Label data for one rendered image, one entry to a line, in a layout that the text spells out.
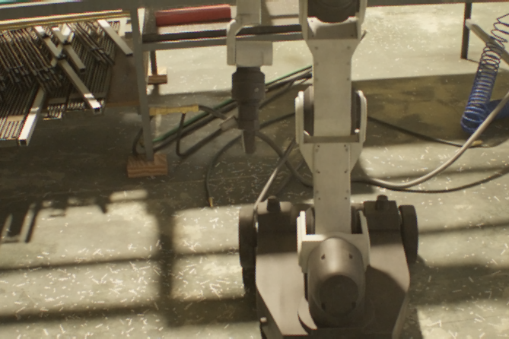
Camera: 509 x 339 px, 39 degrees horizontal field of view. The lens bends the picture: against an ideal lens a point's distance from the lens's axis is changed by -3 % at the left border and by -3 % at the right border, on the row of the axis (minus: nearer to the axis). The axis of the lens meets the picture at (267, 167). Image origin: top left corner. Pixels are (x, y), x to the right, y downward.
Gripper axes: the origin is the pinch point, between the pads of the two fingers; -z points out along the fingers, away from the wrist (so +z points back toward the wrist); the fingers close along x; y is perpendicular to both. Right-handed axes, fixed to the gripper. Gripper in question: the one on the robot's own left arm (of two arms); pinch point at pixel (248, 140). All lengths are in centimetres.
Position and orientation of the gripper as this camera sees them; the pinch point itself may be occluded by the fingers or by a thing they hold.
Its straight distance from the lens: 197.2
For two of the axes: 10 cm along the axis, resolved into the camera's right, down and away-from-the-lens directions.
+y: -10.0, 0.0, -0.7
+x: -0.7, -0.7, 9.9
